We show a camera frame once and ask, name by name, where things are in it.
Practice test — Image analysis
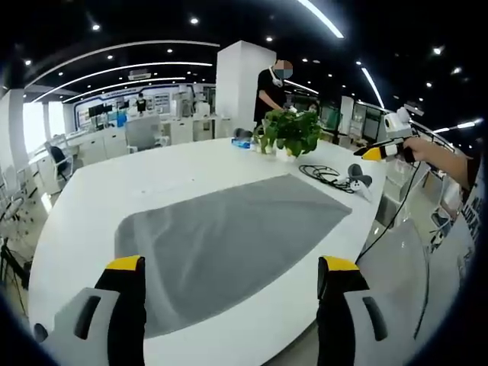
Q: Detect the grey towel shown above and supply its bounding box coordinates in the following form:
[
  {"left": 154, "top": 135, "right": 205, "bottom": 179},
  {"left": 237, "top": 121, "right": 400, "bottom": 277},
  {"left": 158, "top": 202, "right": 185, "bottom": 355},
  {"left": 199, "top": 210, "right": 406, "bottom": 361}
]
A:
[{"left": 114, "top": 173, "right": 353, "bottom": 339}]

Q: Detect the person's right hand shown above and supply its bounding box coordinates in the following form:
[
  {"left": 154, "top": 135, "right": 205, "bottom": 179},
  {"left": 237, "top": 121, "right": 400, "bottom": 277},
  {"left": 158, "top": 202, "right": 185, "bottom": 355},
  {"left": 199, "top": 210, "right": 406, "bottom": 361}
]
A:
[{"left": 403, "top": 136, "right": 443, "bottom": 169}]

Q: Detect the black office chair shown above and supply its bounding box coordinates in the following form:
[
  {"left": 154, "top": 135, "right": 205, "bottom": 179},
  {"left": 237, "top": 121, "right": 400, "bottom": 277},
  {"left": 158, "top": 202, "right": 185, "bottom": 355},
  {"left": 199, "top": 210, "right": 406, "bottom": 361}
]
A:
[{"left": 44, "top": 141, "right": 73, "bottom": 182}]

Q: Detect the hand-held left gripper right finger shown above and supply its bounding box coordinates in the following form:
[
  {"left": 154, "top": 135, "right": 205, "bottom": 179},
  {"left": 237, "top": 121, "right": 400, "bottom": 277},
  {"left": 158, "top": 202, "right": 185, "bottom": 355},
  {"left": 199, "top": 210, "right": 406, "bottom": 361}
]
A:
[{"left": 316, "top": 255, "right": 397, "bottom": 366}]

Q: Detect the white game controller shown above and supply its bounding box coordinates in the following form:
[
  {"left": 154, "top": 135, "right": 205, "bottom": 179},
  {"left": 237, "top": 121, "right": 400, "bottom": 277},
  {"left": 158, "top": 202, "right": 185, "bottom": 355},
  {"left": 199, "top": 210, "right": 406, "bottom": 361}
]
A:
[{"left": 345, "top": 178, "right": 374, "bottom": 203}]

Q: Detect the white pillar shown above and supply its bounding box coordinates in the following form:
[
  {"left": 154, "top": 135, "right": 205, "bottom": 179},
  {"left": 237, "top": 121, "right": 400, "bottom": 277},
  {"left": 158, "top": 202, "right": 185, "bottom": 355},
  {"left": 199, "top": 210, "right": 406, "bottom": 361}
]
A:
[{"left": 215, "top": 40, "right": 277, "bottom": 140}]

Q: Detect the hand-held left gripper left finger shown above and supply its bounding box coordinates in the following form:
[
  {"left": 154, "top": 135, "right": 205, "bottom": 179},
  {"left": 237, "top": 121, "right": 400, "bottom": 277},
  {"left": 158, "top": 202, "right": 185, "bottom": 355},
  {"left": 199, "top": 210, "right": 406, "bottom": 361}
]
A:
[{"left": 33, "top": 255, "right": 148, "bottom": 366}]

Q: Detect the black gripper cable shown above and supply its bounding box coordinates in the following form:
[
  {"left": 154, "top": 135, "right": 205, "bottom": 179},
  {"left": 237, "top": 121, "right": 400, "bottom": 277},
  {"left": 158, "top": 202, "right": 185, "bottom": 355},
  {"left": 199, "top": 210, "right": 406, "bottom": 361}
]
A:
[{"left": 355, "top": 127, "right": 464, "bottom": 266}]

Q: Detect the coiled black cable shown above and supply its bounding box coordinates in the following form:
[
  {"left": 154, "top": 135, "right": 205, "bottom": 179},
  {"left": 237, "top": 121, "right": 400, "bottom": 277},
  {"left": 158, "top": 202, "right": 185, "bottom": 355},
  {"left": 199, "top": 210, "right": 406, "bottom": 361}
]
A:
[{"left": 298, "top": 163, "right": 355, "bottom": 194}]

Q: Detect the white table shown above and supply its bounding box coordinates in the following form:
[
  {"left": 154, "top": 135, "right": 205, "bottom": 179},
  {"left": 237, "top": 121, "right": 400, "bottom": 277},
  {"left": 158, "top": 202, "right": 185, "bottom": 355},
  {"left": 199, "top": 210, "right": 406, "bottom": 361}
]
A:
[{"left": 27, "top": 136, "right": 388, "bottom": 366}]

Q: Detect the transparent chair back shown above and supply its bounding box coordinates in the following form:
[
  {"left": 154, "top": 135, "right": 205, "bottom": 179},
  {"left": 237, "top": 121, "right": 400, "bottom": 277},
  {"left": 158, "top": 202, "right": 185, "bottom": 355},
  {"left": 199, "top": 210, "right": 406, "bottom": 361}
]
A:
[{"left": 356, "top": 219, "right": 432, "bottom": 340}]

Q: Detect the green potted plant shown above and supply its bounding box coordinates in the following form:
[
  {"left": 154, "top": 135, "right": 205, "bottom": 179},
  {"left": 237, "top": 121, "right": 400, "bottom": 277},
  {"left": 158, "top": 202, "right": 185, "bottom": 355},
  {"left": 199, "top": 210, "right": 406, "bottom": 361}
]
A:
[{"left": 252, "top": 108, "right": 325, "bottom": 162}]

